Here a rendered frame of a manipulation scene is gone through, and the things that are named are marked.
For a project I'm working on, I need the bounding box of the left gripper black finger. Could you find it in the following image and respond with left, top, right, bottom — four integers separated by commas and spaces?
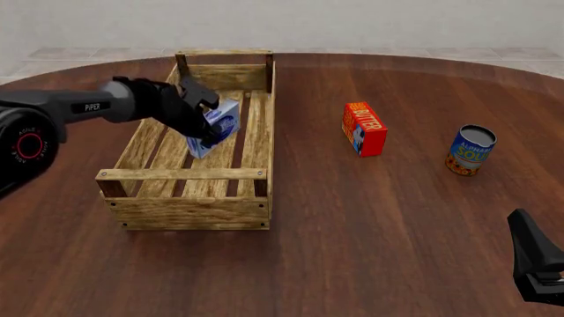
177, 105, 222, 149
178, 75, 220, 110

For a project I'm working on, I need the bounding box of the blue alphabet soup can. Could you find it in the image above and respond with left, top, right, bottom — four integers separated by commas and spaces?
444, 123, 499, 177

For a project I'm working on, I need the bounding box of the red butter box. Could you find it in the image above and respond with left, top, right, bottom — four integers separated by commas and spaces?
341, 100, 389, 159

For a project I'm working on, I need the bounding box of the wooden slat tray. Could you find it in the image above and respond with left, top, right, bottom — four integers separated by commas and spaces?
95, 48, 277, 232

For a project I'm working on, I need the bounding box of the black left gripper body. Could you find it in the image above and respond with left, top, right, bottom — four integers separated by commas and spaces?
152, 82, 195, 129

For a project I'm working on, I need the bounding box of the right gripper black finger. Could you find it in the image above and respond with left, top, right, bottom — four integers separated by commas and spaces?
506, 208, 564, 273

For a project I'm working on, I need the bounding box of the blue-white cream cheese box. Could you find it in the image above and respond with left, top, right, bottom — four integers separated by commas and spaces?
186, 98, 241, 160

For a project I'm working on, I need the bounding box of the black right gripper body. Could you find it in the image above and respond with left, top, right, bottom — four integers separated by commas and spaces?
512, 265, 564, 304

